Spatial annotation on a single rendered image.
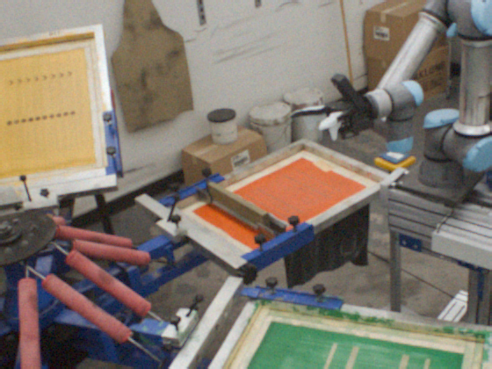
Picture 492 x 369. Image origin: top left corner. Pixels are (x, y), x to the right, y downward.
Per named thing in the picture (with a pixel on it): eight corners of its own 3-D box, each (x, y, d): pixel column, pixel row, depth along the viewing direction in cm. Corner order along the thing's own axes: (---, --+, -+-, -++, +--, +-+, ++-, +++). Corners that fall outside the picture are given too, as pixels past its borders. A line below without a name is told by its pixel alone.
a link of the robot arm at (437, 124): (444, 138, 226) (445, 100, 219) (472, 153, 216) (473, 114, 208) (415, 148, 222) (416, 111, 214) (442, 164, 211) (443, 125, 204)
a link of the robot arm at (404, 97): (425, 112, 185) (425, 83, 180) (392, 123, 181) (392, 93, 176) (407, 103, 191) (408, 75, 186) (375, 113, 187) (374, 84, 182)
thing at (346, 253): (356, 247, 304) (353, 184, 286) (370, 255, 298) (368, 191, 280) (278, 296, 280) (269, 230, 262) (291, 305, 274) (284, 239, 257)
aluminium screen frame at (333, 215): (304, 145, 320) (303, 138, 318) (398, 186, 281) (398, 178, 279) (162, 213, 279) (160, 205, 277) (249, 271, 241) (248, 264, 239)
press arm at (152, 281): (310, 198, 297) (309, 186, 294) (320, 203, 293) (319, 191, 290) (45, 341, 233) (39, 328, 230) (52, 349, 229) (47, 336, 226)
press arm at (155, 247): (177, 238, 256) (176, 227, 253) (186, 244, 252) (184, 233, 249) (138, 258, 247) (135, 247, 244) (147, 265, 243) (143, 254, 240)
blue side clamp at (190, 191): (220, 186, 296) (218, 172, 293) (227, 190, 293) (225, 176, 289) (162, 214, 281) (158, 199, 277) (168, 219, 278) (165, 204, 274)
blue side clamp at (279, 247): (306, 235, 260) (304, 219, 256) (314, 239, 256) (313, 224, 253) (243, 270, 244) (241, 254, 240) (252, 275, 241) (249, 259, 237)
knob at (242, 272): (249, 272, 236) (247, 255, 232) (260, 279, 232) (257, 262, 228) (233, 282, 232) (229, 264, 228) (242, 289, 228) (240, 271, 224)
